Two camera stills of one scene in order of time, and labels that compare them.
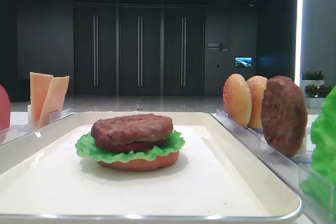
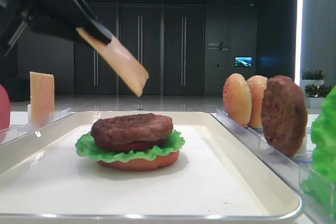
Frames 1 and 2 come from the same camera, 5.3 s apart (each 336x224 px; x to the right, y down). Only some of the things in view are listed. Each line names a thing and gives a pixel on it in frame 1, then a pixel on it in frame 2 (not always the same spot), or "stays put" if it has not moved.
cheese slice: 54,100 → 118,60
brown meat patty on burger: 132,129 stays put
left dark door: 95,49 stays put
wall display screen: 243,62 stays put
